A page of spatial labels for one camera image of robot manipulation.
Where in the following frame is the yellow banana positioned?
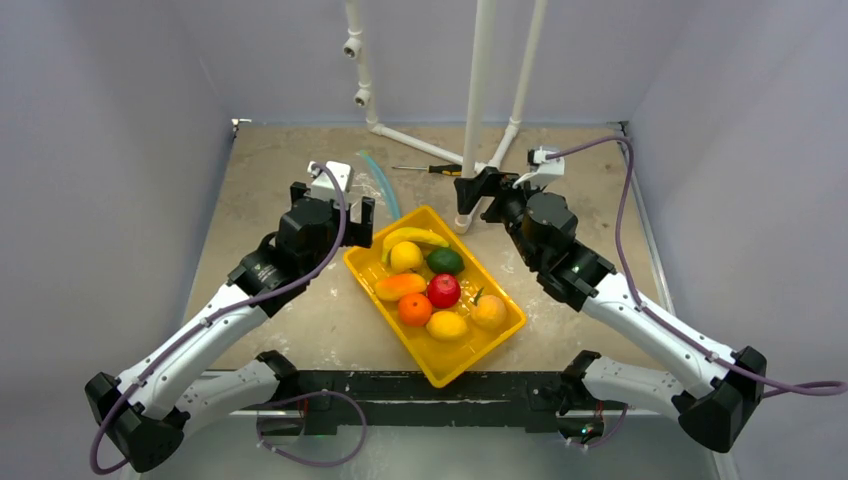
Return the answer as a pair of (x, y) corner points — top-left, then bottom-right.
(381, 227), (450, 263)

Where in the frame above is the yellow lemon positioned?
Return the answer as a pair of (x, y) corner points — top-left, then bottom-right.
(425, 311), (469, 341)
(388, 241), (424, 273)

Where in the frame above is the clear zip top bag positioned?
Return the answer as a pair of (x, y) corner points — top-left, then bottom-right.
(357, 150), (402, 220)

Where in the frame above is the green avocado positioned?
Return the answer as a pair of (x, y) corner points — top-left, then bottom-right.
(426, 247), (465, 276)

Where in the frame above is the orange fruit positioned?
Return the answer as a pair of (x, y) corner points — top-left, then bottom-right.
(397, 293), (433, 327)

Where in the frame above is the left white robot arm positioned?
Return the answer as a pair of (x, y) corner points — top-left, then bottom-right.
(85, 182), (375, 475)

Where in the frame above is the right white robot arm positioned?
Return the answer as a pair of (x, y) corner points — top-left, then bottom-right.
(454, 167), (767, 453)

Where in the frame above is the black yellow screwdriver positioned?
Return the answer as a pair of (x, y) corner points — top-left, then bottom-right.
(392, 164), (462, 176)

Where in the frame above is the orange yellow mango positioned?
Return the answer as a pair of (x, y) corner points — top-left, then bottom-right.
(374, 273), (428, 302)

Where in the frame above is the red apple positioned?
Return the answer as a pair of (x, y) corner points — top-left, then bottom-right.
(427, 273), (462, 309)

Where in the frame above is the yellow peach with leaf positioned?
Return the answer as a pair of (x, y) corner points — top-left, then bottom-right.
(470, 288), (508, 332)

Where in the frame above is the yellow plastic tray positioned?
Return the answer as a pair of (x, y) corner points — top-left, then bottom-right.
(344, 205), (526, 388)

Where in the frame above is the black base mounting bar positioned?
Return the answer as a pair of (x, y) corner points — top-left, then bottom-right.
(263, 370), (622, 443)

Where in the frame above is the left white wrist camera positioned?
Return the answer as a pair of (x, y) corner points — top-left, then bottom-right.
(307, 161), (354, 201)

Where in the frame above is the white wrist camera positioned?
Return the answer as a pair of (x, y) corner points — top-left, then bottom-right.
(307, 161), (354, 201)
(512, 147), (565, 190)

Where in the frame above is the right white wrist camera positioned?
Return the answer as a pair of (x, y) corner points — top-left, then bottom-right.
(512, 147), (565, 190)

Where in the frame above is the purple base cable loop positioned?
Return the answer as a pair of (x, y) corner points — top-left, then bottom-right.
(255, 390), (370, 469)

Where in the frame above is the white pvc pipe frame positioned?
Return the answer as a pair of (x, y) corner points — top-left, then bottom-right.
(341, 0), (550, 236)

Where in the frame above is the aluminium rail frame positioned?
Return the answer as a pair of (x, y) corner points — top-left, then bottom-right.
(229, 117), (741, 480)

